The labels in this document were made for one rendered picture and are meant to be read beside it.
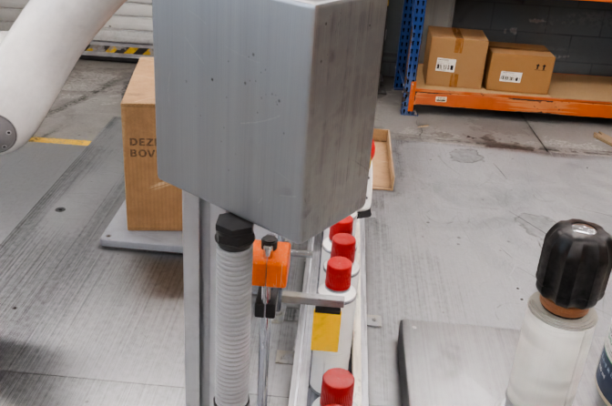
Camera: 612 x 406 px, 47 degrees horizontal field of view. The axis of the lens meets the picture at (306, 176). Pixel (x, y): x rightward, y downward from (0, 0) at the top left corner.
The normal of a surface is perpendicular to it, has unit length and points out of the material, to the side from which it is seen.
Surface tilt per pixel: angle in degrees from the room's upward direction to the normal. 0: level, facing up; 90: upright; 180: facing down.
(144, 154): 90
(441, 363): 0
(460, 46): 90
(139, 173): 90
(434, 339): 0
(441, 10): 90
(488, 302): 0
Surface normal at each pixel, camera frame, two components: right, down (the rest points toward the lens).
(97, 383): 0.06, -0.90
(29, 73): 0.41, 0.30
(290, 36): -0.63, 0.30
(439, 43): -0.09, 0.42
